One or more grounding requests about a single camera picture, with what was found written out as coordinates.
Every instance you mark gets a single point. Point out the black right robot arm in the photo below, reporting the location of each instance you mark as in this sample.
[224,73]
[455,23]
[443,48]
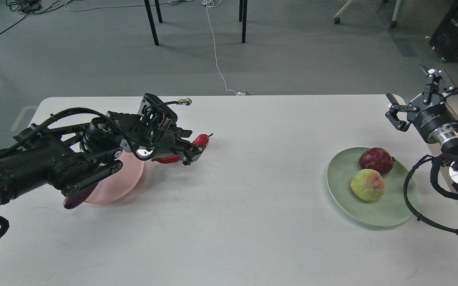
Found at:
[444,167]

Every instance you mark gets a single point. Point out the pink plate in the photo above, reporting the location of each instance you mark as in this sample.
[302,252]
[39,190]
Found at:
[119,184]

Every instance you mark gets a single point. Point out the yellow green apple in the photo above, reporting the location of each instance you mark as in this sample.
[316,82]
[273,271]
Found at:
[368,185]

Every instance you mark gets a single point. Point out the white office chair base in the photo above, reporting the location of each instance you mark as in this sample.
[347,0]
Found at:
[363,10]

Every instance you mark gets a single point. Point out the green plate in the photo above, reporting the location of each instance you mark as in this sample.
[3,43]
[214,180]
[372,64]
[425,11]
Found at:
[387,211]

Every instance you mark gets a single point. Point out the black table leg left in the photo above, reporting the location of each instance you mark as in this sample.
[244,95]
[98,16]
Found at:
[151,20]

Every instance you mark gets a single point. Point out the dark red pomegranate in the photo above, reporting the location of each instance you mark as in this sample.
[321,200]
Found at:
[377,159]

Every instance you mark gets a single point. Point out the red chili pepper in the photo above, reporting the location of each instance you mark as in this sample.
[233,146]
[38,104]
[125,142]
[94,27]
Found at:
[202,139]

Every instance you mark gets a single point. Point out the purple eggplant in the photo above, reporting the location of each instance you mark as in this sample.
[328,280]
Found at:
[86,186]

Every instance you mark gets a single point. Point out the black table leg right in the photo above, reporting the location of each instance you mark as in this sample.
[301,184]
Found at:
[243,7]

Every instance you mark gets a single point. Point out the black table leg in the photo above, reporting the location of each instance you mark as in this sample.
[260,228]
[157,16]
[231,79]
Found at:
[151,20]
[243,7]

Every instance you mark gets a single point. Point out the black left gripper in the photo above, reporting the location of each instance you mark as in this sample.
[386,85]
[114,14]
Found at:
[188,153]

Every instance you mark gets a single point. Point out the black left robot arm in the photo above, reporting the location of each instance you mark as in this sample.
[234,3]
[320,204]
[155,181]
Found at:
[78,147]

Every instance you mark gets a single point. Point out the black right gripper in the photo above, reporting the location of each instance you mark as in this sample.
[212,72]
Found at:
[437,119]

